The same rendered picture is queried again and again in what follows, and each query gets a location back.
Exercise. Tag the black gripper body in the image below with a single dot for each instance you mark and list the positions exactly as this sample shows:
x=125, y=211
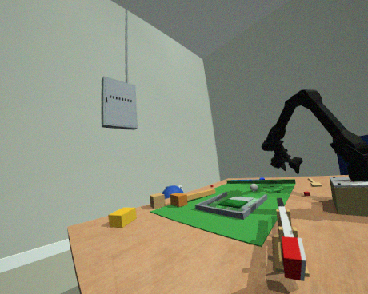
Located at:
x=294, y=163

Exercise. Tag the white golf ball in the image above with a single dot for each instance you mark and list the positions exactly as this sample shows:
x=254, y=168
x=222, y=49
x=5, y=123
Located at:
x=254, y=187

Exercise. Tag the green putting mat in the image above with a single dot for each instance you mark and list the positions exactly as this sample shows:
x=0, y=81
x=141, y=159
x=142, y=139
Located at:
x=253, y=230

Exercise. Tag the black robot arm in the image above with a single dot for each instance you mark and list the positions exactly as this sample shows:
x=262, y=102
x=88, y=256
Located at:
x=351, y=147

